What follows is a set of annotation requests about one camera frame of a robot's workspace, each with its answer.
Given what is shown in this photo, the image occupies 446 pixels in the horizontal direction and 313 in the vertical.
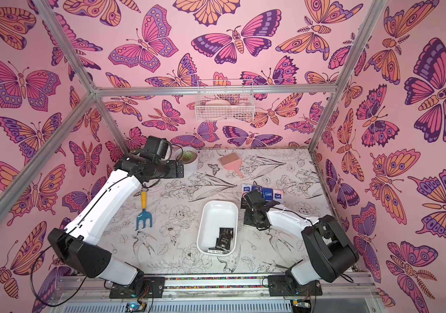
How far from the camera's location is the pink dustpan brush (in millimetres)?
1131

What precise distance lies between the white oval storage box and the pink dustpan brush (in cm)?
22

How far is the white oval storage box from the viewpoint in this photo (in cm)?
85
